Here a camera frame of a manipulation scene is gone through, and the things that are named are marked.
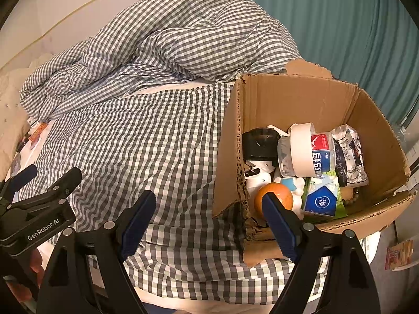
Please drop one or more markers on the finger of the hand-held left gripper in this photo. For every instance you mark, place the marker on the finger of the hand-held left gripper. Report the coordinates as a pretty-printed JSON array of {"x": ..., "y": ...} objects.
[
  {"x": 62, "y": 183},
  {"x": 23, "y": 176}
]

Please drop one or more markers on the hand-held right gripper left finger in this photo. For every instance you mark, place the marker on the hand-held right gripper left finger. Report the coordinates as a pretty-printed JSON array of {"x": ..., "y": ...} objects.
[{"x": 139, "y": 222}]

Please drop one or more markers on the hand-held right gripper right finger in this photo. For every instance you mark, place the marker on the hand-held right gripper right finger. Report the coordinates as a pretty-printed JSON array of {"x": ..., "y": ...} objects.
[{"x": 278, "y": 222}]

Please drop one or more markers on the orange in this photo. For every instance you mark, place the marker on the orange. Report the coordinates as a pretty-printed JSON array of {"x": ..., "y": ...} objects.
[{"x": 275, "y": 191}]

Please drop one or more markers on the white plush toy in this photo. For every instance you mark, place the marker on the white plush toy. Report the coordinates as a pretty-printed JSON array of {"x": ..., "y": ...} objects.
[{"x": 294, "y": 186}]

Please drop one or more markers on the blue white tissue pack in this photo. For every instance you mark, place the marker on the blue white tissue pack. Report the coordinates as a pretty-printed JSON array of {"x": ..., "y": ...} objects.
[{"x": 320, "y": 199}]

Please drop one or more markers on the light green wet wipes packet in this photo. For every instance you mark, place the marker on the light green wet wipes packet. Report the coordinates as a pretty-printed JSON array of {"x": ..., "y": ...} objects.
[{"x": 342, "y": 202}]

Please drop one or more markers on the clear jar white lid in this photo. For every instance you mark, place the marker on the clear jar white lid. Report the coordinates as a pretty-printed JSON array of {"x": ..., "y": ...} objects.
[{"x": 301, "y": 150}]

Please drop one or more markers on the small black case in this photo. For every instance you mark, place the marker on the small black case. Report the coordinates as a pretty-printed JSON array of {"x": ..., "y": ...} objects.
[{"x": 258, "y": 144}]

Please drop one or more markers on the black foil packet white label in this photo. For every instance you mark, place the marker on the black foil packet white label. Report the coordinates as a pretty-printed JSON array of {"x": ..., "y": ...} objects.
[{"x": 350, "y": 157}]

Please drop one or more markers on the brown cardboard box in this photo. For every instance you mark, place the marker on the brown cardboard box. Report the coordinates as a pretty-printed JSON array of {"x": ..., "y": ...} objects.
[{"x": 294, "y": 101}]

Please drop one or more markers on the person's left hand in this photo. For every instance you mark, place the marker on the person's left hand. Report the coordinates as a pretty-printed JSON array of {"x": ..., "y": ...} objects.
[{"x": 36, "y": 268}]

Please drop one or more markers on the red orange snack packet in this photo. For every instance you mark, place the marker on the red orange snack packet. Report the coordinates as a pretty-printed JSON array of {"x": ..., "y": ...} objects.
[{"x": 36, "y": 131}]

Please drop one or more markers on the beige tufted headboard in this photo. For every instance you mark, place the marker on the beige tufted headboard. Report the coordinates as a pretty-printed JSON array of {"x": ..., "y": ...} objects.
[{"x": 9, "y": 114}]

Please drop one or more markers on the grey checked bed sheet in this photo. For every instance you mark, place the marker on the grey checked bed sheet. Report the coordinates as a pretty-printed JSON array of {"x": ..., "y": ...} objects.
[{"x": 137, "y": 144}]

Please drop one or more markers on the printed paper packet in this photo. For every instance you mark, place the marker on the printed paper packet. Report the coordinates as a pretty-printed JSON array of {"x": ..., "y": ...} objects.
[{"x": 397, "y": 255}]

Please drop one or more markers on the grey checked duvet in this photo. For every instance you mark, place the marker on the grey checked duvet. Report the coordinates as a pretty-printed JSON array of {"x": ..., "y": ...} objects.
[{"x": 170, "y": 45}]

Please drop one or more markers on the teal curtain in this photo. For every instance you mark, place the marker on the teal curtain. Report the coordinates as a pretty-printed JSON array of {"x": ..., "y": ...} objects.
[{"x": 334, "y": 23}]

